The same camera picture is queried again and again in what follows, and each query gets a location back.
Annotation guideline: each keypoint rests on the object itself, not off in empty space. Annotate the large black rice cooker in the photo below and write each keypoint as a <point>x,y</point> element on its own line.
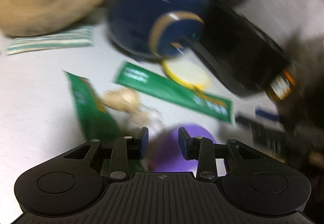
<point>239,54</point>

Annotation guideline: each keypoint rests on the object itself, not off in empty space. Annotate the garlic bulb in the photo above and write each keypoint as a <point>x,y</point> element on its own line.
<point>150,119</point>

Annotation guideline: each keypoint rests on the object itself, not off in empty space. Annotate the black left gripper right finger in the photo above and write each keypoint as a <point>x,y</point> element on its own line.
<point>200,149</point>

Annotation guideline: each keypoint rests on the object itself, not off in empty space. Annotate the glass jar orange lid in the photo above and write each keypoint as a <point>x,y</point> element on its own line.
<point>282,86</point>

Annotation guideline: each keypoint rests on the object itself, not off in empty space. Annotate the green snack wrapper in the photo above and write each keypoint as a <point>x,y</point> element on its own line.
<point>96,122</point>
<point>147,82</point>

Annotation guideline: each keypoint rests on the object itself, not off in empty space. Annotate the purple pink sponge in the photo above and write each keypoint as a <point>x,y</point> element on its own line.
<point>164,153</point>

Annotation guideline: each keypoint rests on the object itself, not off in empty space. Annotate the yellow round scrubber pad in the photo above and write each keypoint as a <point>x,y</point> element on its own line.
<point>186,73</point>

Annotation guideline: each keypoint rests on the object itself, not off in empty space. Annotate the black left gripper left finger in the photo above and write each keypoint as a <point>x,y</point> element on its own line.
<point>127,154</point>

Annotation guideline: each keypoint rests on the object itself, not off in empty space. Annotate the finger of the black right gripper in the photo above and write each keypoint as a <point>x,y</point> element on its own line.
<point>268,115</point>

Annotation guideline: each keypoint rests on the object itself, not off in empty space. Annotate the green white striped cloth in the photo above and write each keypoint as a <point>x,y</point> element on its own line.
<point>75,36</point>

